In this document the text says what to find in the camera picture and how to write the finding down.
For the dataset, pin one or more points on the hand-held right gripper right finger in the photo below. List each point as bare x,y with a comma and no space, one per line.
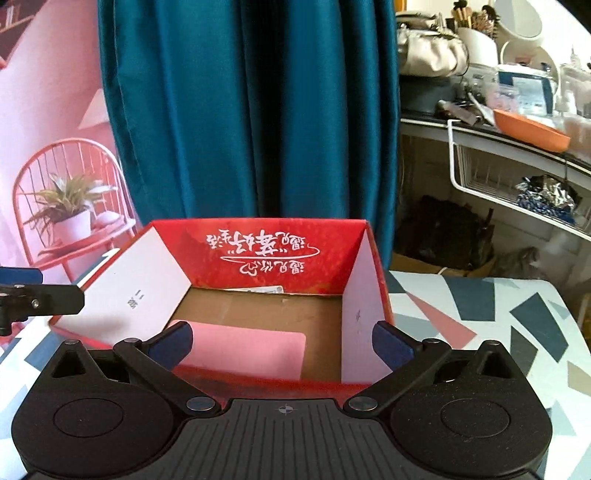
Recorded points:
392,344

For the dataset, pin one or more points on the beige handbag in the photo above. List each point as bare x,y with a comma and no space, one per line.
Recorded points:
429,50

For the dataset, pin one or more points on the silver blue foil packet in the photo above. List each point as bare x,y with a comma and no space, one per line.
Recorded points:
547,198

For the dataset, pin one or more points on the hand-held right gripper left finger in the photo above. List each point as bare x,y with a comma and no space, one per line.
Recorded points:
171,344

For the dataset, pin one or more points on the blue and white box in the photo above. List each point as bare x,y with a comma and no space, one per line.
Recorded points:
526,90

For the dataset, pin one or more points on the pink card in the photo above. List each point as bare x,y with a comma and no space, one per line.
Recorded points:
258,350

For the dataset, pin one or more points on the clear plastic container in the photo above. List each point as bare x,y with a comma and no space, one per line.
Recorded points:
575,87

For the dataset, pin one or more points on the pink wall poster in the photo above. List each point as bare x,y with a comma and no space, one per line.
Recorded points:
46,115

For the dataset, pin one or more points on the teal curtain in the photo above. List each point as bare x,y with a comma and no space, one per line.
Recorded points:
240,115

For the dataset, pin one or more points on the white brush holder cup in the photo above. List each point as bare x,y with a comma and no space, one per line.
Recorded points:
478,48

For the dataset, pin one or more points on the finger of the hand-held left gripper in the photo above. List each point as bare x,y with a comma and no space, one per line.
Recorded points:
51,299
21,275

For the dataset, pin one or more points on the white round vanity mirror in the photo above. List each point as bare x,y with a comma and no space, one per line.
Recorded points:
519,21

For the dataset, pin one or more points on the red strawberry print cardboard box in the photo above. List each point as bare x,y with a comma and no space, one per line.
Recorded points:
277,258

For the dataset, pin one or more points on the brown cardboard box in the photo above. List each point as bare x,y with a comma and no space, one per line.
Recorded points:
415,266

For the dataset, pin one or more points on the white desk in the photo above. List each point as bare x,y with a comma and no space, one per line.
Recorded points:
425,128

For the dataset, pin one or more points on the grey cloth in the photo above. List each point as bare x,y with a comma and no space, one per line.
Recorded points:
519,263

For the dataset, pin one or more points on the dark bag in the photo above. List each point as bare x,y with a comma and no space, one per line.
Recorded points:
438,230

